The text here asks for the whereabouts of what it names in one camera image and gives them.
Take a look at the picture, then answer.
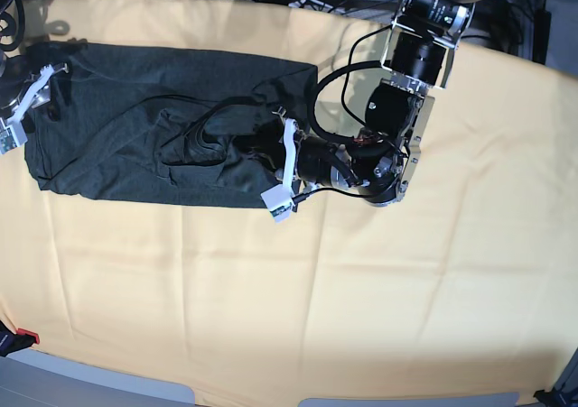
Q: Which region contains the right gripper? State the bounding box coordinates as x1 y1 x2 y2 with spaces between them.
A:
1 42 89 154

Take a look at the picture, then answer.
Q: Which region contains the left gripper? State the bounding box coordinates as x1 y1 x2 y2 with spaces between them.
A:
234 106 361 223

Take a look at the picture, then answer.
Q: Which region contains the dark grey long-sleeve shirt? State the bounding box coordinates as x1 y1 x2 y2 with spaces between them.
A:
24 43 318 208

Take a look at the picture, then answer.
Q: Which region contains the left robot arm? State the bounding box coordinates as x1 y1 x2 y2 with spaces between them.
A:
248 0 483 222

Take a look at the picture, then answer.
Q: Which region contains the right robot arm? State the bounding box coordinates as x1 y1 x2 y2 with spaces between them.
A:
1 0 79 155

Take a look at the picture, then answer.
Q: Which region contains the yellow table cloth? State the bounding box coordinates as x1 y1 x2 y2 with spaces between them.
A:
0 0 578 407

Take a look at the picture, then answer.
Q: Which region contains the red and black clamp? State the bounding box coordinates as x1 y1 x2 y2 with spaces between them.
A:
0 322 40 357

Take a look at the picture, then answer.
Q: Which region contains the black clamp right corner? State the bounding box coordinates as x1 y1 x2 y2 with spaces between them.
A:
534 388 575 407

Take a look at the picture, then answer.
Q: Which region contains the black table leg post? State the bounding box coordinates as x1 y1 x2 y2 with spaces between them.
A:
532 8 552 65

